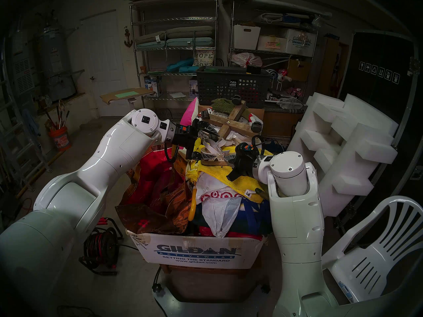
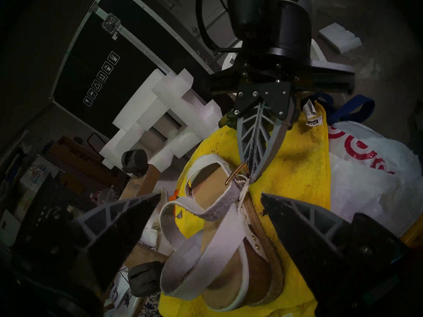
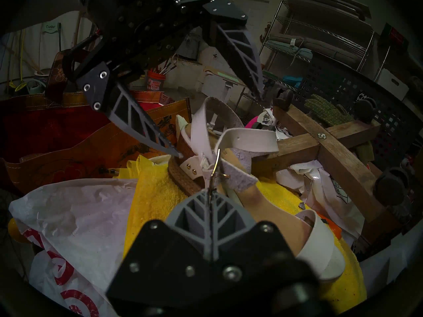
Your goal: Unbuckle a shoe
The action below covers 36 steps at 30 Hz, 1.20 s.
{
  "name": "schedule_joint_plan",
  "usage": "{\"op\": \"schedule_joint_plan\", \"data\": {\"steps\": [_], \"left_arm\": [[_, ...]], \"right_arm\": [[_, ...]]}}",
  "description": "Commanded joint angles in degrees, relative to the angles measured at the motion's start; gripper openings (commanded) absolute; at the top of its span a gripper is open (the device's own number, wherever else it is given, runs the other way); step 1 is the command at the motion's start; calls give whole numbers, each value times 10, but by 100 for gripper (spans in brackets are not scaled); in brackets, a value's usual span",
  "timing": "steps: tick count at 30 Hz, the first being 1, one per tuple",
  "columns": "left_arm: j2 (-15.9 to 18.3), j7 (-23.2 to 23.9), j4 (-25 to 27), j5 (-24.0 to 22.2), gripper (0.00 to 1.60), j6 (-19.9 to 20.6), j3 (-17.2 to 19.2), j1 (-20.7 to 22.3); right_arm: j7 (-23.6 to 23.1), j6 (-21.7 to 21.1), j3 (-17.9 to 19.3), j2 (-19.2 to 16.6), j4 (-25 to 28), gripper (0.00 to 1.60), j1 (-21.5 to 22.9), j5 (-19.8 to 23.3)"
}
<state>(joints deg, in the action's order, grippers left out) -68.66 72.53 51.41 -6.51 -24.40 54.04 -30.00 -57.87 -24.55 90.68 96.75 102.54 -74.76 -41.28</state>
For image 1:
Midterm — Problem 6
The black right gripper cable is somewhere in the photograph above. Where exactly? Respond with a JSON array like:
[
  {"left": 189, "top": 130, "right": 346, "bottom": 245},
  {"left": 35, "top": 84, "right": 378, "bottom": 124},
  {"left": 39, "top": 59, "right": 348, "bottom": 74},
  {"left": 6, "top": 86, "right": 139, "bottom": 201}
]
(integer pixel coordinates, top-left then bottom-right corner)
[{"left": 251, "top": 135, "right": 275, "bottom": 158}]

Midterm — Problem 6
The pink pillow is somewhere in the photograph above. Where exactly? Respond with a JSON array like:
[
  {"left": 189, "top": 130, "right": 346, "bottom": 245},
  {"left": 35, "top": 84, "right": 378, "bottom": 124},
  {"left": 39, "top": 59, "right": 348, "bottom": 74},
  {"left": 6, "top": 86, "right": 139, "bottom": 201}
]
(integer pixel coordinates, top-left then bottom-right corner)
[{"left": 180, "top": 97, "right": 199, "bottom": 127}]

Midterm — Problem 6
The grey clothes iron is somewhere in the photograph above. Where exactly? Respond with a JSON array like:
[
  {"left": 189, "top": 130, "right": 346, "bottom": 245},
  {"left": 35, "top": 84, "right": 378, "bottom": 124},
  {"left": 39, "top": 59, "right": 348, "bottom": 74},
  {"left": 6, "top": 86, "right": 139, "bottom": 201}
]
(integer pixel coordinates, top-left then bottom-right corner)
[{"left": 276, "top": 97, "right": 304, "bottom": 110}]

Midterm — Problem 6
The HOPE sign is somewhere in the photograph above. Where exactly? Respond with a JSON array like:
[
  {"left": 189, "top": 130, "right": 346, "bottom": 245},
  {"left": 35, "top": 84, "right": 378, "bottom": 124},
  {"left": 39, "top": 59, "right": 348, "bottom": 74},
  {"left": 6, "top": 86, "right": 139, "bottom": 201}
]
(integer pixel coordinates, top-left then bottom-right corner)
[{"left": 193, "top": 49, "right": 216, "bottom": 67}]

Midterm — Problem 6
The red extension cord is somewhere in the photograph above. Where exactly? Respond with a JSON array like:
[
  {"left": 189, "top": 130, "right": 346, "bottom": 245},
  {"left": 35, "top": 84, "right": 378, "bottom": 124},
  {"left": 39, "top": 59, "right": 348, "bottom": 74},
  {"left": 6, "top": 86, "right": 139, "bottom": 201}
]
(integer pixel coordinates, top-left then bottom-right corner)
[{"left": 7, "top": 197, "right": 33, "bottom": 223}]

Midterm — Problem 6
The chrome wire shelf rack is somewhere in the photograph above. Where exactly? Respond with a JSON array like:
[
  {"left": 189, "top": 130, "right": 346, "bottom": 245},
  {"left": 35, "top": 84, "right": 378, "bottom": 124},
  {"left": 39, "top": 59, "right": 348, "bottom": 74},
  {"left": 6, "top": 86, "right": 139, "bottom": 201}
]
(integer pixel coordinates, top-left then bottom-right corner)
[
  {"left": 229, "top": 0, "right": 319, "bottom": 99},
  {"left": 130, "top": 0, "right": 220, "bottom": 123}
]

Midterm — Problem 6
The red fabric bag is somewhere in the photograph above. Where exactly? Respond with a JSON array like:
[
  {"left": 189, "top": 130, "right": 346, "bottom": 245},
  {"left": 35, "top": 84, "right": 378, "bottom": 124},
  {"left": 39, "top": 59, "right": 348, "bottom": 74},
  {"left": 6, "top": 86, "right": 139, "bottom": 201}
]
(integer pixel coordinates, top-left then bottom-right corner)
[{"left": 198, "top": 226, "right": 265, "bottom": 241}]

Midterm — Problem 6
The turquoise pillow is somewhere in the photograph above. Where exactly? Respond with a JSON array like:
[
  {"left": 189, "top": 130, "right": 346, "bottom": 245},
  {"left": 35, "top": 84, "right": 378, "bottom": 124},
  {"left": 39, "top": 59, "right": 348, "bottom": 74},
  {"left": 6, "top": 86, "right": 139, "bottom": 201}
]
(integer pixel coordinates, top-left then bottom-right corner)
[{"left": 166, "top": 58, "right": 195, "bottom": 73}]

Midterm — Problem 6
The red black cable reel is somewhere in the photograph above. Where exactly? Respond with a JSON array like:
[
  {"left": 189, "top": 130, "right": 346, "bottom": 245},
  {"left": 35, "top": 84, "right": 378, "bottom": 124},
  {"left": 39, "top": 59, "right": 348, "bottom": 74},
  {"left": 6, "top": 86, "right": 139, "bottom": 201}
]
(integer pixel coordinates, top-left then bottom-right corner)
[{"left": 79, "top": 217, "right": 123, "bottom": 276}]

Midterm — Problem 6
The black flight case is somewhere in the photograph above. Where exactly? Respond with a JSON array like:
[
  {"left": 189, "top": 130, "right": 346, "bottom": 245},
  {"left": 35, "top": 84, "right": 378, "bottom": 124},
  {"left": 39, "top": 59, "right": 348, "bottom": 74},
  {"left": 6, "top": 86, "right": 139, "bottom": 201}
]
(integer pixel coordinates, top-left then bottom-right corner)
[{"left": 337, "top": 30, "right": 423, "bottom": 228}]

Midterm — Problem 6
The white strap wedge sandal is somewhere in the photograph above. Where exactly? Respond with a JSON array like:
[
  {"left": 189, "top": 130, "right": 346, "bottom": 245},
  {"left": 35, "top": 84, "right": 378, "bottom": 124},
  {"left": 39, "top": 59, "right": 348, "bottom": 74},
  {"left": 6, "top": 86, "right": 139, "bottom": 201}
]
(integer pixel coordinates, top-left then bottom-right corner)
[{"left": 198, "top": 138, "right": 238, "bottom": 166}]

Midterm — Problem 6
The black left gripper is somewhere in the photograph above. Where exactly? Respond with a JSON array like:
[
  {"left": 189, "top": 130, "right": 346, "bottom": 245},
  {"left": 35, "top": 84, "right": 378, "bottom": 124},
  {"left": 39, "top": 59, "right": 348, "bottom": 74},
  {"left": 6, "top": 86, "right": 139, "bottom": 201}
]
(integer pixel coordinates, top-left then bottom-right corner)
[{"left": 173, "top": 119, "right": 219, "bottom": 161}]

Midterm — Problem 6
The white storage bin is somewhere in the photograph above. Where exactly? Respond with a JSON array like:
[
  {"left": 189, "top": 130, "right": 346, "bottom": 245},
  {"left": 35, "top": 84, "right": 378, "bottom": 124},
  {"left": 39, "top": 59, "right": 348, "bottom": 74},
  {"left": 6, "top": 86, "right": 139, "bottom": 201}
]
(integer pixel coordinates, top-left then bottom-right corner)
[{"left": 233, "top": 24, "right": 261, "bottom": 50}]

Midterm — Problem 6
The yellow towel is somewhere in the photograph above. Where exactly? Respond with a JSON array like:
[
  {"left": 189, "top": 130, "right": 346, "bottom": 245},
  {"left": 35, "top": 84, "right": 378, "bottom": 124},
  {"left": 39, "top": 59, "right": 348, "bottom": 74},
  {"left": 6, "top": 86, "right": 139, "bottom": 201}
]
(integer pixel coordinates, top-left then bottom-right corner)
[{"left": 187, "top": 145, "right": 275, "bottom": 203}]

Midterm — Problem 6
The white red plastic bag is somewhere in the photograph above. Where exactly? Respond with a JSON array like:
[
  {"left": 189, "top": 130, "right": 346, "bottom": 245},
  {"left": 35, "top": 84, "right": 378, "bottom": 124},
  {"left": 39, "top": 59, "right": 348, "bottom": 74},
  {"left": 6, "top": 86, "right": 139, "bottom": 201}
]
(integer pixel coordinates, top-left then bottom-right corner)
[{"left": 195, "top": 173, "right": 245, "bottom": 238}]

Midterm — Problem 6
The orange bucket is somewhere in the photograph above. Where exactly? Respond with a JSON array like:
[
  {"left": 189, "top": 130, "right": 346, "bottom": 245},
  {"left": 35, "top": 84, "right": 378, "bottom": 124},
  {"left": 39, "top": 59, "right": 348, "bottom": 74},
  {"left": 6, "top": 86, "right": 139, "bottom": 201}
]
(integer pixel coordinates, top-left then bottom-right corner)
[{"left": 48, "top": 126, "right": 71, "bottom": 152}]

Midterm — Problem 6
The wooden cross caster dolly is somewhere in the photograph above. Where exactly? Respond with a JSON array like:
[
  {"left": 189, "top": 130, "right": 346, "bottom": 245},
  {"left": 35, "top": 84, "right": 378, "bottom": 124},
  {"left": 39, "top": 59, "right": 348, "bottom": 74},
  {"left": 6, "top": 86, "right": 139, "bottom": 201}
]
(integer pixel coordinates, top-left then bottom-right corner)
[{"left": 201, "top": 95, "right": 264, "bottom": 144}]

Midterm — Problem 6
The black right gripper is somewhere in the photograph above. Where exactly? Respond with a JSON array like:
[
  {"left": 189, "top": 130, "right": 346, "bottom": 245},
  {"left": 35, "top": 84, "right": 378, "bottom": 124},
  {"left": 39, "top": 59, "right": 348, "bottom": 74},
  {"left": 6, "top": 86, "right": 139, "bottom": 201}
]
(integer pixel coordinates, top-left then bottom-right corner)
[{"left": 225, "top": 153, "right": 256, "bottom": 182}]

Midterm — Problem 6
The blue white product box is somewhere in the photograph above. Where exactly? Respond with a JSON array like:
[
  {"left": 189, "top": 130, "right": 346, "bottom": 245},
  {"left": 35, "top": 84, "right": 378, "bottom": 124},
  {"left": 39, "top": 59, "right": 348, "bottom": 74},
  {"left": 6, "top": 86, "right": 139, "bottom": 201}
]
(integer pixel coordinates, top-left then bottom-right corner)
[{"left": 144, "top": 75, "right": 163, "bottom": 98}]

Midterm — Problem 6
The brown wooden stand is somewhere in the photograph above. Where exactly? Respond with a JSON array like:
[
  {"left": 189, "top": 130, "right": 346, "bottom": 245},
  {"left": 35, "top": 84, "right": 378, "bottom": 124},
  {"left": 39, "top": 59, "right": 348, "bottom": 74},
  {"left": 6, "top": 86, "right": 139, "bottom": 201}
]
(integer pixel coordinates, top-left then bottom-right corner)
[{"left": 160, "top": 254, "right": 263, "bottom": 279}]

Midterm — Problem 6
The brown wooden chest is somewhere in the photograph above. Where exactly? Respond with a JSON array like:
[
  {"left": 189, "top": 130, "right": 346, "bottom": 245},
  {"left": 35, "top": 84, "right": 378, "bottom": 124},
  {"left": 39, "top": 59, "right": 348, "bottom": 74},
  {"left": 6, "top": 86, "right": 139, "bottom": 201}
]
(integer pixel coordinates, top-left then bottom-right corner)
[{"left": 263, "top": 108, "right": 306, "bottom": 138}]

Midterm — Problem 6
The white foam packing frame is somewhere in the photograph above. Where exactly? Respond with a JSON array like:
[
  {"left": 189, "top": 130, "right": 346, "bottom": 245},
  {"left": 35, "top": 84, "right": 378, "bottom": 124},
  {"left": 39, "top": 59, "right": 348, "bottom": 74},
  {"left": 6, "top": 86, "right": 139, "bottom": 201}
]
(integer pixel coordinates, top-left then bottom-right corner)
[{"left": 286, "top": 92, "right": 400, "bottom": 218}]

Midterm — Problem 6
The blue patterned rug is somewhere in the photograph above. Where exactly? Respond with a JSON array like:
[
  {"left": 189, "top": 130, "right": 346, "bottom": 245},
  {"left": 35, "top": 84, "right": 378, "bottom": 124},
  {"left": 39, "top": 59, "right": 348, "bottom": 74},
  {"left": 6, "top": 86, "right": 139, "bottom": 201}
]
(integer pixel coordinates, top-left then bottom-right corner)
[{"left": 263, "top": 140, "right": 286, "bottom": 155}]

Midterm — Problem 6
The aluminium ladder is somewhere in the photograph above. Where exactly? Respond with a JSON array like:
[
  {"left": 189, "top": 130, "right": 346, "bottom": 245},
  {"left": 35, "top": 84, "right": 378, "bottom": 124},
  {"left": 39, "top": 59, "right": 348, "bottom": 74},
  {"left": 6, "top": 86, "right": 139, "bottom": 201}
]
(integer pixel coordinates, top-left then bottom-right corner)
[{"left": 0, "top": 39, "right": 53, "bottom": 192}]

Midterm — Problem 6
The pale teal seat cushion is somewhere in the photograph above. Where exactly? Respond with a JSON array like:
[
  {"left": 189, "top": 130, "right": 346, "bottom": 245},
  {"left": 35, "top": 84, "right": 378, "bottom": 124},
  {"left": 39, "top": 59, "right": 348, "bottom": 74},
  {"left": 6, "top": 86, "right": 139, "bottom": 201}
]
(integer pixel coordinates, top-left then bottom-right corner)
[{"left": 136, "top": 37, "right": 215, "bottom": 50}]

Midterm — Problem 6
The white panel door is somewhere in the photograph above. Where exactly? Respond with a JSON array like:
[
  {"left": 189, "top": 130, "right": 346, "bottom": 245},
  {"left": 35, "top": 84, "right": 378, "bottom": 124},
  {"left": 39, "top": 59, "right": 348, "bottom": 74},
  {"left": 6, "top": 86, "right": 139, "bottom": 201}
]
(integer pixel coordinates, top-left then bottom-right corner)
[{"left": 80, "top": 10, "right": 133, "bottom": 118}]

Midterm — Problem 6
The brown cardboard box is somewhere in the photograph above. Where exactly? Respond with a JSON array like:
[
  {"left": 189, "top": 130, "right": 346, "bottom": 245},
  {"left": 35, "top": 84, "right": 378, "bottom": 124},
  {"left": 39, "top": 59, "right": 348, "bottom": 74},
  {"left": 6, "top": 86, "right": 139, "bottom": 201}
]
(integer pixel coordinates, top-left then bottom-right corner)
[{"left": 287, "top": 59, "right": 313, "bottom": 82}]

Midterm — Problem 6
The brown wooden cabinet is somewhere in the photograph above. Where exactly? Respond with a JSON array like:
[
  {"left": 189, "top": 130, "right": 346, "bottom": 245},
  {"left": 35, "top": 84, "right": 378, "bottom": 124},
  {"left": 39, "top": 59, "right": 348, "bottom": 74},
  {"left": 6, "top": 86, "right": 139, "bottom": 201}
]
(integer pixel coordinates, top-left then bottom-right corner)
[{"left": 317, "top": 37, "right": 349, "bottom": 97}]

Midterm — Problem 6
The blue fabric bag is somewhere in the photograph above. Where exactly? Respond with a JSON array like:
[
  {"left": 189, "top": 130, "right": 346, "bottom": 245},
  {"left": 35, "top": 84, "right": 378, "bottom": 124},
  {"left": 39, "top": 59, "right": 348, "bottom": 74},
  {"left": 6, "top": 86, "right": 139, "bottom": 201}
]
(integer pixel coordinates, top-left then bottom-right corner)
[{"left": 195, "top": 197, "right": 273, "bottom": 236}]

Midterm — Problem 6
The large Gildan cardboard box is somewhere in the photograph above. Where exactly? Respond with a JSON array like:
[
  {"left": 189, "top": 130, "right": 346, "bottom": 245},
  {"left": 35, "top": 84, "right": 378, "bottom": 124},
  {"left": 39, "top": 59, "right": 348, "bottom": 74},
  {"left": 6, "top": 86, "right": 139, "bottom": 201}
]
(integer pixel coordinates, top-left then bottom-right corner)
[{"left": 127, "top": 230, "right": 266, "bottom": 270}]

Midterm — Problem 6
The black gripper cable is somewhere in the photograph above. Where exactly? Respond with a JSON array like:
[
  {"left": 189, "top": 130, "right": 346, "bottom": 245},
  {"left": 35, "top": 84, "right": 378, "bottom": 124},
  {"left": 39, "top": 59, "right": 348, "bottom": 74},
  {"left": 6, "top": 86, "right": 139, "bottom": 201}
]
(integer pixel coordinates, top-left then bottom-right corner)
[
  {"left": 251, "top": 135, "right": 275, "bottom": 158},
  {"left": 164, "top": 143, "right": 180, "bottom": 163}
]

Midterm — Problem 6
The grey water heater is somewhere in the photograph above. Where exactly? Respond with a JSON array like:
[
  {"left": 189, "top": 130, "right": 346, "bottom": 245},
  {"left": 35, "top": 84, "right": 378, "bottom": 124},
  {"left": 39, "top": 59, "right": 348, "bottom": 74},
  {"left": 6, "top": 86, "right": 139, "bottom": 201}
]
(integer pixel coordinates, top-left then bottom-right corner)
[{"left": 38, "top": 26, "right": 77, "bottom": 102}]

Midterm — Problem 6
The olive seat cushion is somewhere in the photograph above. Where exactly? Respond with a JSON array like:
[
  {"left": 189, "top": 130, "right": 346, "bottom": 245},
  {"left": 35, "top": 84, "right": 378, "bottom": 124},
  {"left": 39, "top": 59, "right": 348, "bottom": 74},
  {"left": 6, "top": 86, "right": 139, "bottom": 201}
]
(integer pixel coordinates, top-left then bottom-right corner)
[{"left": 135, "top": 26, "right": 214, "bottom": 45}]

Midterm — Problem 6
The black mesh basket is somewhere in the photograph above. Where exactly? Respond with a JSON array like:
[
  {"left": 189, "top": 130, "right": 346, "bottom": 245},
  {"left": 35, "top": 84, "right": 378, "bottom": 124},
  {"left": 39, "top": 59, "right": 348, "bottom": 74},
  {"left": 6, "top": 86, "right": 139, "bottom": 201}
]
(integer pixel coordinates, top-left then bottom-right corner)
[{"left": 197, "top": 67, "right": 271, "bottom": 109}]

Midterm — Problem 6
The green knit glove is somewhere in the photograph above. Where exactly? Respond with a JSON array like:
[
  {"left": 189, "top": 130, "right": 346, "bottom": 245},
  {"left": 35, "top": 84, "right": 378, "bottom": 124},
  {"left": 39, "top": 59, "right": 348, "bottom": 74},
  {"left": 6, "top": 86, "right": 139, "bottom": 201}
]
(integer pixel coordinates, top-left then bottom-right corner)
[{"left": 211, "top": 98, "right": 251, "bottom": 119}]

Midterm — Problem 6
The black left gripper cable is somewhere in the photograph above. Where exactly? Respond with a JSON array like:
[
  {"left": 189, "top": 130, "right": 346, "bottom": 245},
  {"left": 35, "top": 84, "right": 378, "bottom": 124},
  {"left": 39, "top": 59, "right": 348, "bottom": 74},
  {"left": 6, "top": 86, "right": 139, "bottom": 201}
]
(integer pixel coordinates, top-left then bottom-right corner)
[{"left": 164, "top": 143, "right": 180, "bottom": 163}]

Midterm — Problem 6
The red orange tote bag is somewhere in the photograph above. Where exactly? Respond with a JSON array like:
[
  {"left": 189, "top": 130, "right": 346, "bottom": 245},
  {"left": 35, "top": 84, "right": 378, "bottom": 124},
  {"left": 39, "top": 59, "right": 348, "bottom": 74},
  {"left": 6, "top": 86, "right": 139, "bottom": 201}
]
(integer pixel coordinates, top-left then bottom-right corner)
[{"left": 115, "top": 145, "right": 194, "bottom": 235}]

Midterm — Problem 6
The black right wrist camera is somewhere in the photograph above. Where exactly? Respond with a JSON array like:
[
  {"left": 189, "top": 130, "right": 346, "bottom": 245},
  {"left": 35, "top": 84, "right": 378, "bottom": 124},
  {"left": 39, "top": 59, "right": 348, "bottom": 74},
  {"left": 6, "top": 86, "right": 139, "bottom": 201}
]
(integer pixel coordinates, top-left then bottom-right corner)
[{"left": 236, "top": 142, "right": 260, "bottom": 155}]

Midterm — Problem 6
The white plastic chair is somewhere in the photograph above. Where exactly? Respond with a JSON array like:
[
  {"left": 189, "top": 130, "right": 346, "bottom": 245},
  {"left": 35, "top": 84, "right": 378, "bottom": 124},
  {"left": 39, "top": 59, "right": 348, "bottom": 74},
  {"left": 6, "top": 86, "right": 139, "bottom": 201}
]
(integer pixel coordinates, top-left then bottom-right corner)
[{"left": 322, "top": 196, "right": 423, "bottom": 303}]

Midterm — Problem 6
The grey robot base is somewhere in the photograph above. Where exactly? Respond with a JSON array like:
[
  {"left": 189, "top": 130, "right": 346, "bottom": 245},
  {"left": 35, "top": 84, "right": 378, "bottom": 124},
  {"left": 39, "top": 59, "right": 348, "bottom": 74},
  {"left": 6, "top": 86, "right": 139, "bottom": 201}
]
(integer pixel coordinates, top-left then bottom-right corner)
[{"left": 151, "top": 268, "right": 271, "bottom": 317}]

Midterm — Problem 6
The white pink plastic bag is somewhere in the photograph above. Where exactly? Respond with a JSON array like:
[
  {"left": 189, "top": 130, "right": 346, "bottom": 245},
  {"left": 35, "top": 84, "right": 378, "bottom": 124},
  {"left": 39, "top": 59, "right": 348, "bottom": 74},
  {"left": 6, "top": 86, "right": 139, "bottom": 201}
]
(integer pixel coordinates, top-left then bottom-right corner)
[{"left": 231, "top": 52, "right": 263, "bottom": 68}]

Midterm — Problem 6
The grey furnace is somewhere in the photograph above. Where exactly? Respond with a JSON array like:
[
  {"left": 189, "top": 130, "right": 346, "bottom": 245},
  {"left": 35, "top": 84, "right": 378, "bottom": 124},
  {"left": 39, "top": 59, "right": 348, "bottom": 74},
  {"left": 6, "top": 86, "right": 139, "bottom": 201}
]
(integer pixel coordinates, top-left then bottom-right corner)
[{"left": 12, "top": 49, "right": 37, "bottom": 95}]

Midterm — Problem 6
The small Gildan cardboard box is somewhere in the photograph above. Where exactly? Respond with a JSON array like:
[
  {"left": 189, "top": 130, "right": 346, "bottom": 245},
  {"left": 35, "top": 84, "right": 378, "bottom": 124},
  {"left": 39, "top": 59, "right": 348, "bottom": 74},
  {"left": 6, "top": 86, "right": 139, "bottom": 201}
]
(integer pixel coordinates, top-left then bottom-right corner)
[{"left": 285, "top": 28, "right": 318, "bottom": 57}]

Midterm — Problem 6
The white box orange label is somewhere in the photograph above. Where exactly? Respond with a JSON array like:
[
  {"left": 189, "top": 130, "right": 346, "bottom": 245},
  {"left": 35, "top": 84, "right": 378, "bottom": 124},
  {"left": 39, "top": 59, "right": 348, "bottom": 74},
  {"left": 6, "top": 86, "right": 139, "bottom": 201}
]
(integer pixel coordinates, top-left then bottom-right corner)
[{"left": 257, "top": 35, "right": 287, "bottom": 53}]

